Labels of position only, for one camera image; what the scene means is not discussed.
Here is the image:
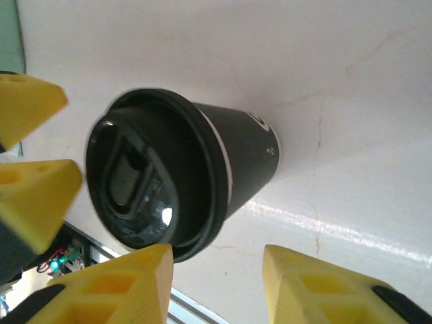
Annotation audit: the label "black plastic cup lid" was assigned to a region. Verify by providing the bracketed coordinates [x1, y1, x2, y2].
[84, 88, 235, 263]

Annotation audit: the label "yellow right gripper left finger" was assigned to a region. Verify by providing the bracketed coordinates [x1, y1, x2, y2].
[0, 242, 175, 324]

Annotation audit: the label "black paper coffee cup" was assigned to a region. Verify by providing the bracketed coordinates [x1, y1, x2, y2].
[194, 101, 284, 221]

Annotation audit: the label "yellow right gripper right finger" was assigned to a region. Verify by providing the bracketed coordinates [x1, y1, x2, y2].
[262, 244, 432, 324]

